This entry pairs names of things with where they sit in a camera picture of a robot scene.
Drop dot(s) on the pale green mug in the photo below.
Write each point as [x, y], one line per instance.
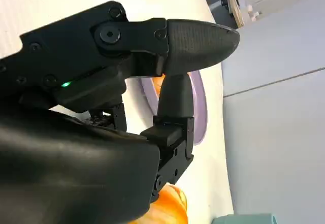
[243, 220]

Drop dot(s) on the lilac plate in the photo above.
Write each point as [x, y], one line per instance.
[200, 102]

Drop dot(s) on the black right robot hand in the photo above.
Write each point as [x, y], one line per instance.
[63, 163]

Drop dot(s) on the orange and white bread roll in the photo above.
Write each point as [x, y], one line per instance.
[157, 84]
[170, 206]

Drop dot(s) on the wooden board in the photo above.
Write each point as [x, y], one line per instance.
[236, 13]

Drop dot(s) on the small white fittings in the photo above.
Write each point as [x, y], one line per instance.
[252, 13]

